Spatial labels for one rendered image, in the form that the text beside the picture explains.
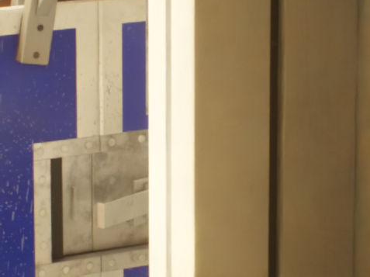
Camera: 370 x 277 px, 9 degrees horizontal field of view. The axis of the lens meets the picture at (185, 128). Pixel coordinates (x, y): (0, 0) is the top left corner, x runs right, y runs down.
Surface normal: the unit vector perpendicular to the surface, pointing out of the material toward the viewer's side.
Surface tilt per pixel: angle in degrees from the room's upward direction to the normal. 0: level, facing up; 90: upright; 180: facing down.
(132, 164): 90
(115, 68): 90
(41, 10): 119
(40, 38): 90
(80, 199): 90
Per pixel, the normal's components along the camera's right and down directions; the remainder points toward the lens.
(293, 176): 0.36, 0.22
